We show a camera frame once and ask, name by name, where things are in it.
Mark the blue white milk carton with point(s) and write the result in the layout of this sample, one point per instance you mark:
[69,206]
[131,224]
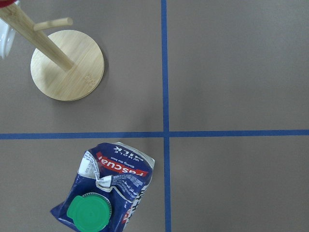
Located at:
[111,181]

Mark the white cup on tree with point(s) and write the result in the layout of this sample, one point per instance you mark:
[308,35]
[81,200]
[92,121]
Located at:
[7,34]

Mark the red cup on tree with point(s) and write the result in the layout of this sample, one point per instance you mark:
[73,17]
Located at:
[5,3]

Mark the wooden mug tree stand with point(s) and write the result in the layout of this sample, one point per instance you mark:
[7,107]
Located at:
[67,65]

